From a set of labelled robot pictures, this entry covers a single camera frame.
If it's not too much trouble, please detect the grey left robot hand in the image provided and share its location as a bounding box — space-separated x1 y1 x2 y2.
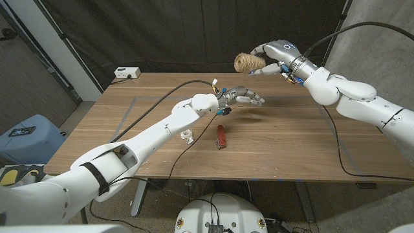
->
215 85 265 115

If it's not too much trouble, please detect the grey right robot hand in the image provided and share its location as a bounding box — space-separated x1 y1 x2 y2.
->
248 39 320 85

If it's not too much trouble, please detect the brown jute twine spool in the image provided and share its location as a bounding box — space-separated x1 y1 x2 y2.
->
234 52 267 74

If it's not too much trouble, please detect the red swiss knife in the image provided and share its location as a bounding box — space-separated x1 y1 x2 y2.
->
215 124 227 150

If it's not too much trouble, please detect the small white tape roll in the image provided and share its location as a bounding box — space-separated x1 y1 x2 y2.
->
180 129 195 145

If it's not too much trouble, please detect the black backdrop stand pole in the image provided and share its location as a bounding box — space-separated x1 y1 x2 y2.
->
318 0 353 74
34 0 105 94

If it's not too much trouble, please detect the white power box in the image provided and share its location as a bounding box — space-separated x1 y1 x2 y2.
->
114 67 142 80

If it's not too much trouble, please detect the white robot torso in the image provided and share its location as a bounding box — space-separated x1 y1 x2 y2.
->
174 193 268 233

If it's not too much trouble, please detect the black ribbed round object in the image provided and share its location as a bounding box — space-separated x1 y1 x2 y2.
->
147 178 169 192

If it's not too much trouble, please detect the grey metal table leg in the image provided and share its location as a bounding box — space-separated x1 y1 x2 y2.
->
294 181 316 224
130 177 150 217

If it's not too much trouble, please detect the black backdrop curtain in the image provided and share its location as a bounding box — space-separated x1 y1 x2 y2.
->
34 0 349 91

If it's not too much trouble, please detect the black floor power strip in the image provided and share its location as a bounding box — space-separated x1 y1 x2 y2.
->
265 218 305 233

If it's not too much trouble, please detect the blue plastic container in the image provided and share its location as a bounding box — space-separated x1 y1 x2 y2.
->
0 114 67 165

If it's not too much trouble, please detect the black phone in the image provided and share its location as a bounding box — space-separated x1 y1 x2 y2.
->
8 126 37 137

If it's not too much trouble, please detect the black shoe yellow insole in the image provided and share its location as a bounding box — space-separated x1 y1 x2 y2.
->
0 166 19 187
18 164 46 184

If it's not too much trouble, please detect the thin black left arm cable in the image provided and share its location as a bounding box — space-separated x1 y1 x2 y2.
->
89 113 218 231

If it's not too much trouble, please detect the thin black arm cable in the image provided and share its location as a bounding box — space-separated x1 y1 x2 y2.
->
89 113 218 231
322 105 414 181

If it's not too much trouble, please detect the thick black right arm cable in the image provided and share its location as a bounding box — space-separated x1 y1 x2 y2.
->
303 21 414 58

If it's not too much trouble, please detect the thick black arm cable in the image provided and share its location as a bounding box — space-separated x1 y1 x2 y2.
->
303 21 414 58
79 80 218 225

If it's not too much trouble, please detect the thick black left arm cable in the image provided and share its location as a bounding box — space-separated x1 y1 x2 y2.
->
79 80 218 225

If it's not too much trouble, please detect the black power cord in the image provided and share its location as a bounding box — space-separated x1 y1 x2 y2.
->
109 74 133 85

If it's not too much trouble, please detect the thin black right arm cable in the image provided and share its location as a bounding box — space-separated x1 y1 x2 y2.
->
322 105 414 181

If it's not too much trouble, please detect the black door handle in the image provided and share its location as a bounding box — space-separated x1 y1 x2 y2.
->
0 28 19 41

